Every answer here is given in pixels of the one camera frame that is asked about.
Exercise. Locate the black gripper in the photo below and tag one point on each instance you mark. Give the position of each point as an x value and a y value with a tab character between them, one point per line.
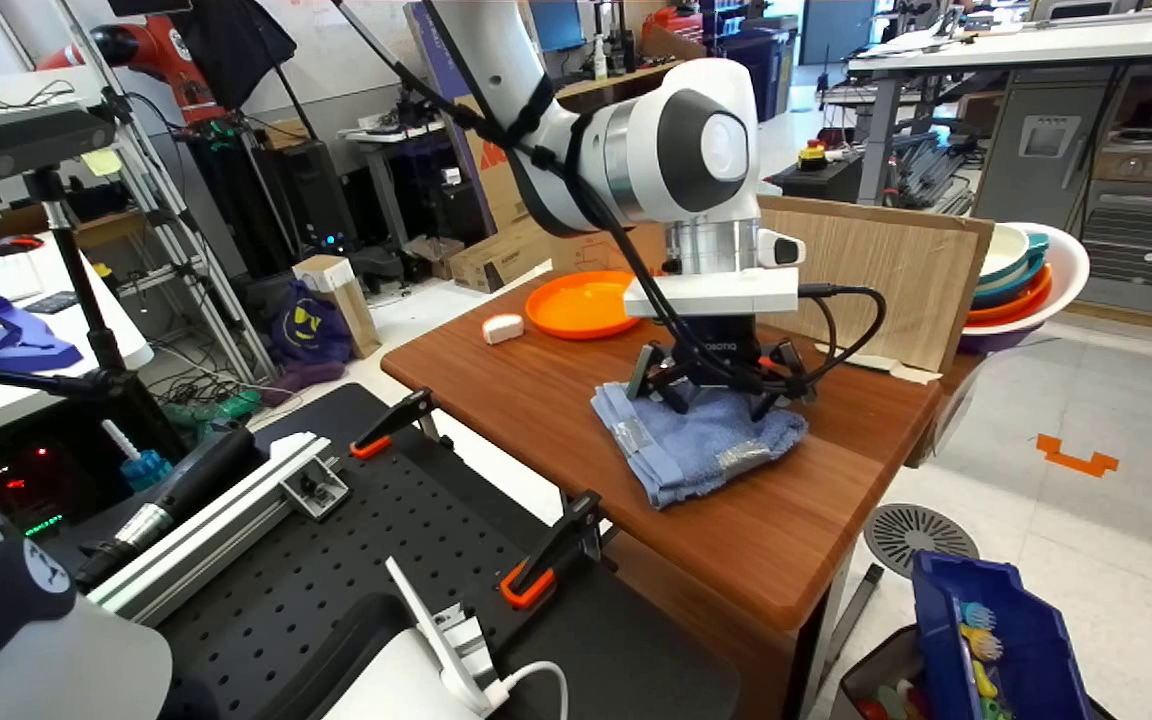
722	356

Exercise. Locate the blue towel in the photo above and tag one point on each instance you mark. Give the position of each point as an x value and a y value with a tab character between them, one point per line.
696	450

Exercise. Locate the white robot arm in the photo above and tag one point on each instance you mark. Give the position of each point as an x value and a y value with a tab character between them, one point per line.
670	176

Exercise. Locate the orange plate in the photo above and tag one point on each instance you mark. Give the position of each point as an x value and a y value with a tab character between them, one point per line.
582	305

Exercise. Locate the cardboard box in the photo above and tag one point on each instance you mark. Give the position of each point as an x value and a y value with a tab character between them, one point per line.
924	271

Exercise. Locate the white and orange eraser block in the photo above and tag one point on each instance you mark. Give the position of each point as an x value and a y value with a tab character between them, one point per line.
503	331

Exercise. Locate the left orange black clamp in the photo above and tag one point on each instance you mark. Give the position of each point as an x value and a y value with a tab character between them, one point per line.
579	535

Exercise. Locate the orange black clamp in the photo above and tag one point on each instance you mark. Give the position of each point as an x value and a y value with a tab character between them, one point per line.
579	535
405	413

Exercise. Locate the right orange black clamp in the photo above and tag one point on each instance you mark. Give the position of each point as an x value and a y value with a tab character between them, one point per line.
405	413

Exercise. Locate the stack of coloured bowls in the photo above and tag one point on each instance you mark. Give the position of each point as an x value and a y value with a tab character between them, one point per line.
1031	278

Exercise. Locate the blue plastic bin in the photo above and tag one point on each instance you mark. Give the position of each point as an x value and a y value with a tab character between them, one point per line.
988	644

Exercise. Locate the black perforated breadboard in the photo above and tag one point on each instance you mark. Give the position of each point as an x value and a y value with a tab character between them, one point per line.
309	605

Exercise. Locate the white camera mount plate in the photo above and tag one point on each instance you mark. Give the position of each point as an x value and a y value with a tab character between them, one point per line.
733	295

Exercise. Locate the white cable connector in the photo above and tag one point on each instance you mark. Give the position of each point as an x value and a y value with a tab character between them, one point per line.
466	661

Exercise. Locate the aluminium extrusion rail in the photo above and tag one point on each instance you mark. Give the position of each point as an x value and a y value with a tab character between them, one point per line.
177	559

